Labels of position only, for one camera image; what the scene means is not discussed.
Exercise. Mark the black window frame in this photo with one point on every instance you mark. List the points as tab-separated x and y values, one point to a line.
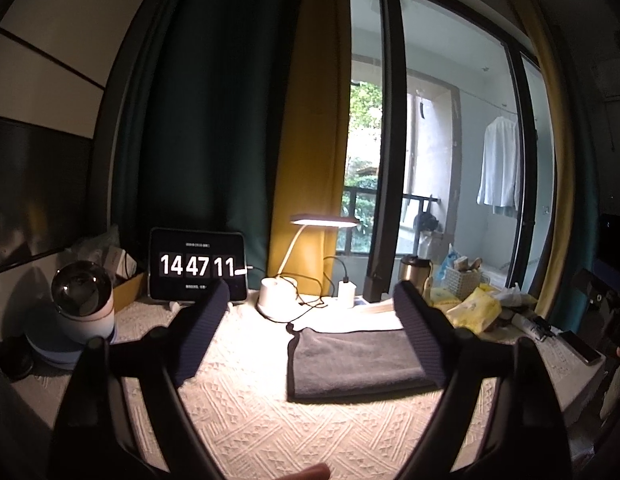
390	135

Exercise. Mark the clear plastic bag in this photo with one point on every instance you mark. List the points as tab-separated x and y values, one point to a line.
97	245

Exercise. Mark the yellow curtain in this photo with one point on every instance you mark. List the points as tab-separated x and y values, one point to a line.
555	135
315	135

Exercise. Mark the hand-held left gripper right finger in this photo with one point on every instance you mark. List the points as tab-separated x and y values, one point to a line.
420	335

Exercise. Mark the black round object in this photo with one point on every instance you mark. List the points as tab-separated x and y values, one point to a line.
16	357

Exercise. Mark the black smartphone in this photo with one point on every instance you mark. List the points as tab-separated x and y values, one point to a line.
581	347

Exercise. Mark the white desk lamp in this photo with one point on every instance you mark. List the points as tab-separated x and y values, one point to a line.
277	300

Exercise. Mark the white folded cloth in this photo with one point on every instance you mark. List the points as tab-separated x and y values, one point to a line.
340	320

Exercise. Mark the grey towel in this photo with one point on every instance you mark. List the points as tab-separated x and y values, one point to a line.
350	365

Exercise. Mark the black tablet clock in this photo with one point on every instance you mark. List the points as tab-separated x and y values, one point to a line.
197	265

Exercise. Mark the white hanging shirt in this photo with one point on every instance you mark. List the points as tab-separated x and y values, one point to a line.
500	160

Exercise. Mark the yellow wipes packet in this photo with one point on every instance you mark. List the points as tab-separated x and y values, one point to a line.
472	310

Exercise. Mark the person's left hand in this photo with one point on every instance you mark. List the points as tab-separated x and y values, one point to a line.
307	473

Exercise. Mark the white charger plug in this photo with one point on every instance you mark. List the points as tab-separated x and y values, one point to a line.
347	294

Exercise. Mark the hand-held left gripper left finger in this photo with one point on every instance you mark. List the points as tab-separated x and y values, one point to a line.
205	330

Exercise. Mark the dark green curtain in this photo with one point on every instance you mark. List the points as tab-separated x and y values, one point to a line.
210	110

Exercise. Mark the white plastic basket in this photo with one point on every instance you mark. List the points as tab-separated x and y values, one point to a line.
462	276

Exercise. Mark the steel thermos cup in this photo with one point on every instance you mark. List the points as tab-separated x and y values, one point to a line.
415	272

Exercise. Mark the white round humidifier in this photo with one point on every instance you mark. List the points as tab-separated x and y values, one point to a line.
85	310

